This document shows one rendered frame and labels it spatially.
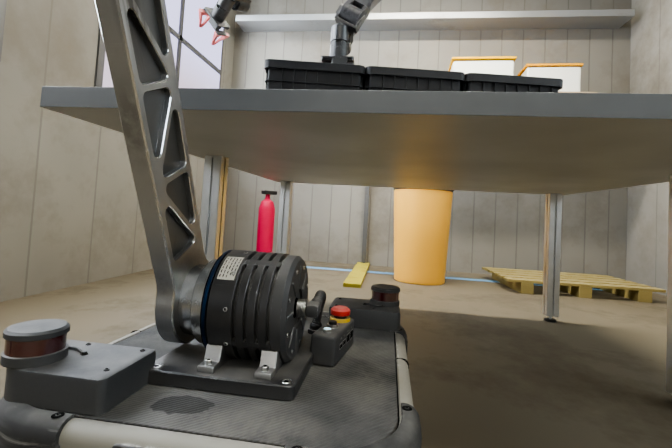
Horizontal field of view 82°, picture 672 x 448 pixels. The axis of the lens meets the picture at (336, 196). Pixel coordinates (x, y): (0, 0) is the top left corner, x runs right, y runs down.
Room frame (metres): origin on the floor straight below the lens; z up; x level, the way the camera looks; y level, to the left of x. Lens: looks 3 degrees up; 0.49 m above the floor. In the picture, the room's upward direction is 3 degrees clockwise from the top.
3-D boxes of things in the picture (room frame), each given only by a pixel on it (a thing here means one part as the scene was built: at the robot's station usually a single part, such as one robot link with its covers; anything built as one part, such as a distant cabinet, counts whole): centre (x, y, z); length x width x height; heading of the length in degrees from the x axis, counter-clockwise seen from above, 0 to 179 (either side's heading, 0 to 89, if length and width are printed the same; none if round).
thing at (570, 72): (3.27, -1.74, 1.69); 0.44 x 0.37 x 0.24; 82
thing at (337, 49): (1.21, 0.02, 1.00); 0.10 x 0.07 x 0.07; 85
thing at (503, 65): (3.35, -1.19, 1.71); 0.52 x 0.44 x 0.29; 82
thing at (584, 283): (3.09, -1.82, 0.05); 1.08 x 0.72 x 0.10; 82
